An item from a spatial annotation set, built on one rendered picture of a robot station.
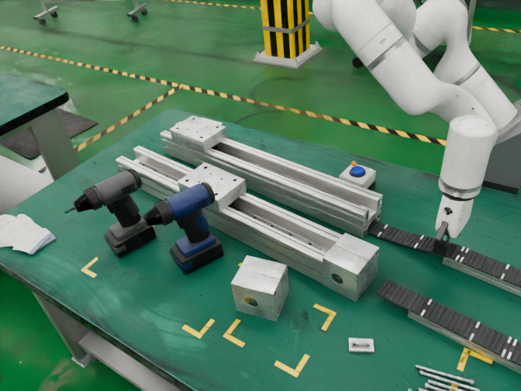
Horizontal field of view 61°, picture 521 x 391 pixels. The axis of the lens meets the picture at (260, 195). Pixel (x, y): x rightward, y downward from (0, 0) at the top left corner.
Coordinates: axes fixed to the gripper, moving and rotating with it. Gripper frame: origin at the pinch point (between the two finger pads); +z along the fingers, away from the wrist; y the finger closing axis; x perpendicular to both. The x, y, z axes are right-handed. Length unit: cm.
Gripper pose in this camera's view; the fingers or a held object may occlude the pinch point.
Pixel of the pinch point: (446, 240)
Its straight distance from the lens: 115.4
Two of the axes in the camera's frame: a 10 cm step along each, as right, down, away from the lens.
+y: 6.3, -5.3, 5.7
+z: 1.0, 7.8, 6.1
